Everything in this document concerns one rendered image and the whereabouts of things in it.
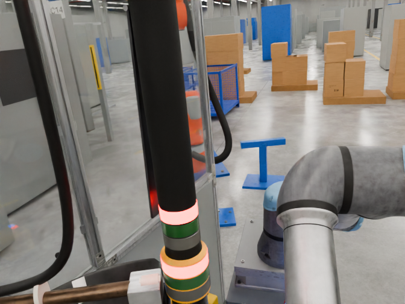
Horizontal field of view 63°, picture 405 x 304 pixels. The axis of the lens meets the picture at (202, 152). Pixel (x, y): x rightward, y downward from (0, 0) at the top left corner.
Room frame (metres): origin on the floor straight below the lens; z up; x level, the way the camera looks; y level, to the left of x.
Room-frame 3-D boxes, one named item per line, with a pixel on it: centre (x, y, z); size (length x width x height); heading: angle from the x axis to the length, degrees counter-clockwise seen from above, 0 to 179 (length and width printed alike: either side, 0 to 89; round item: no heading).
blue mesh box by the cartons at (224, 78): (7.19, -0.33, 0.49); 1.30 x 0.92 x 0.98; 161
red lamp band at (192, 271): (0.26, 0.03, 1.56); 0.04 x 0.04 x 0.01
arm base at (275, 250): (0.87, -0.22, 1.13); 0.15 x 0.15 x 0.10
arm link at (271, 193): (0.86, -0.23, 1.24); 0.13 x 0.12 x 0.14; 79
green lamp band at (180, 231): (0.26, 0.03, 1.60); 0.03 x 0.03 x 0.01
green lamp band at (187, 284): (0.26, 0.03, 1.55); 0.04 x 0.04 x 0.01
